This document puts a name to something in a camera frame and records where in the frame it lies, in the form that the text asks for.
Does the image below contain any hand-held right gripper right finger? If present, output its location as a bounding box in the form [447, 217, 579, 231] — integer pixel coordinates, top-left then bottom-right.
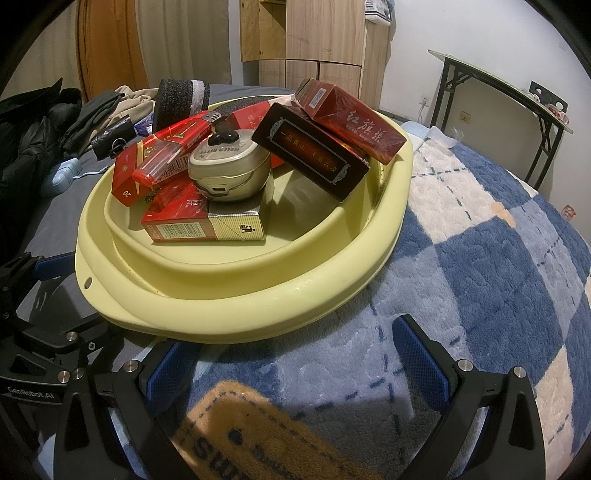
[392, 314, 544, 480]

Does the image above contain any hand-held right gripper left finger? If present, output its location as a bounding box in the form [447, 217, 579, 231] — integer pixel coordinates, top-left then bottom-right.
[53, 340, 203, 480]

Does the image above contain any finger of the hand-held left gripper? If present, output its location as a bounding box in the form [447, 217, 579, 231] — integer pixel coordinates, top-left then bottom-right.
[13, 313, 115, 371]
[0, 251, 78, 325]

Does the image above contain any yellow plastic basin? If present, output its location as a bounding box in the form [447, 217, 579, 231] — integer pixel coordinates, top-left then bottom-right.
[74, 94, 414, 345]

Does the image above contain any red cigarette box gold lid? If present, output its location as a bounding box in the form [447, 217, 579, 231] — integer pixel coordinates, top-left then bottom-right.
[140, 175, 276, 243]

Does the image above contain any red lighter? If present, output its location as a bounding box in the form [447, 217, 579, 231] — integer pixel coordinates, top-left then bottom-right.
[131, 111, 223, 186]

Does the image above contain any black cylinder sponge applicator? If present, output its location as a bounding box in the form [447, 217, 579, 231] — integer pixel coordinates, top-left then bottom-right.
[153, 78, 211, 135]

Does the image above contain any dark brown cigarette box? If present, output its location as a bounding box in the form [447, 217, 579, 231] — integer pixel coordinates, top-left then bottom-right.
[256, 102, 370, 203]

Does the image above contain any light blue small case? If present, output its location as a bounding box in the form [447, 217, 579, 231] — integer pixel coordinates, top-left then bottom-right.
[43, 157, 83, 198]

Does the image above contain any blue checkered fleece blanket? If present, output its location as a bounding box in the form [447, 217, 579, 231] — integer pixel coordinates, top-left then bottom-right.
[28, 122, 591, 480]

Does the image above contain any red cigarette box gold pattern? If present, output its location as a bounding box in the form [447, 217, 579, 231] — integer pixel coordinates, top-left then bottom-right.
[112, 111, 209, 209]

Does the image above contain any black jacket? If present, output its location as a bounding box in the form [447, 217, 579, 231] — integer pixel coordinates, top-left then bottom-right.
[0, 78, 85, 197]

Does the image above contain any black pouch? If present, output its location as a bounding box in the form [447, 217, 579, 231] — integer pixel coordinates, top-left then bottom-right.
[89, 115, 138, 161]

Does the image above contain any dark green garment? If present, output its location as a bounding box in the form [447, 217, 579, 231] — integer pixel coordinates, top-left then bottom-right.
[61, 89, 126, 154]

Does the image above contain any beige garment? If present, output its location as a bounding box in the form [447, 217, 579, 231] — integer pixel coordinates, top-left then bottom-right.
[113, 85, 158, 126]

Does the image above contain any cream round case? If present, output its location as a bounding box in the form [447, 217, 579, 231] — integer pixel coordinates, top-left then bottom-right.
[187, 128, 273, 202]

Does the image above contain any light blue pillow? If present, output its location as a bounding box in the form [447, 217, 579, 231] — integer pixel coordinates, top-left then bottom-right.
[401, 120, 459, 149]

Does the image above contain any orange brown curtain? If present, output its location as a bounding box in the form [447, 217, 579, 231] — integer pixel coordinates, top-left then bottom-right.
[76, 0, 149, 100]

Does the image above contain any plain red cigarette box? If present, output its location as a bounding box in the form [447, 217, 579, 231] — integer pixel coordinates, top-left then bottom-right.
[294, 78, 408, 166]

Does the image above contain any black sponge pad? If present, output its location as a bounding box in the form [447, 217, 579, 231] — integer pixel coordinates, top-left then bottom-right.
[217, 95, 279, 117]

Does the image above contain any beige curtain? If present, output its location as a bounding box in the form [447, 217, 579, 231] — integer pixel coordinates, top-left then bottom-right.
[135, 0, 232, 93]

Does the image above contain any black folding table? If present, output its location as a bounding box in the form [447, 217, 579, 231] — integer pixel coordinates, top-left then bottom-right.
[427, 48, 576, 191]

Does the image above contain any black desktop organizer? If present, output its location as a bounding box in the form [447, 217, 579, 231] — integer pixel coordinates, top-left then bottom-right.
[527, 80, 570, 123]

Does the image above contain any light wooden wardrobe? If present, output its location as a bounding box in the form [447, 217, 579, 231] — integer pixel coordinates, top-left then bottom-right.
[239, 0, 391, 108]

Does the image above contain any white blue folded bag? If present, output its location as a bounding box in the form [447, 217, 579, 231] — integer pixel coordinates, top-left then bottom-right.
[364, 0, 397, 25]

